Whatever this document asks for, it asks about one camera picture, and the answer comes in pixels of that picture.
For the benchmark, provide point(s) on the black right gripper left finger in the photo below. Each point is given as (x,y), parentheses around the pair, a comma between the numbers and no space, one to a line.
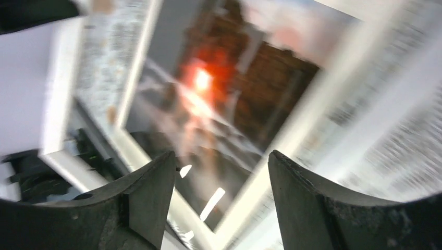
(128,213)

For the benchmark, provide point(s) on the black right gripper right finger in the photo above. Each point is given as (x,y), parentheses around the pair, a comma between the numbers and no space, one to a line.
(316,213)

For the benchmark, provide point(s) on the white picture frame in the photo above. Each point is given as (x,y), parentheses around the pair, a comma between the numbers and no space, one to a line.
(293,124)

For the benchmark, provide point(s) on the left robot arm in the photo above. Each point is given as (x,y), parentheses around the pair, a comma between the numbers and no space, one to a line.
(27,178)

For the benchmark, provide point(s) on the sunset landscape photo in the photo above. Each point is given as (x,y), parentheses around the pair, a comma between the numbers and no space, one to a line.
(219,80)

